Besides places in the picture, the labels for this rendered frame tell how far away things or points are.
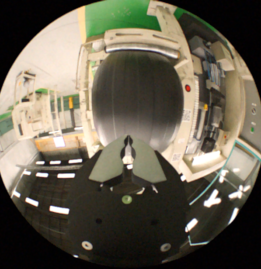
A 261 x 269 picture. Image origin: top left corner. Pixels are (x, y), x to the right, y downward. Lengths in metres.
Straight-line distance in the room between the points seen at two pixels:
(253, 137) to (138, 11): 1.42
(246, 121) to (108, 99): 0.69
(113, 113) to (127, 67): 0.13
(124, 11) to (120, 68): 1.13
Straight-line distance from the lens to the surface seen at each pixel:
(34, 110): 4.56
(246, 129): 0.64
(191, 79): 0.56
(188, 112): 0.52
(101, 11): 1.31
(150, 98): 0.20
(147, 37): 0.44
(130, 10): 1.29
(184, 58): 0.44
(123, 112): 0.20
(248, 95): 0.67
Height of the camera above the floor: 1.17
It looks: 21 degrees up
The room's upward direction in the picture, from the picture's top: 180 degrees clockwise
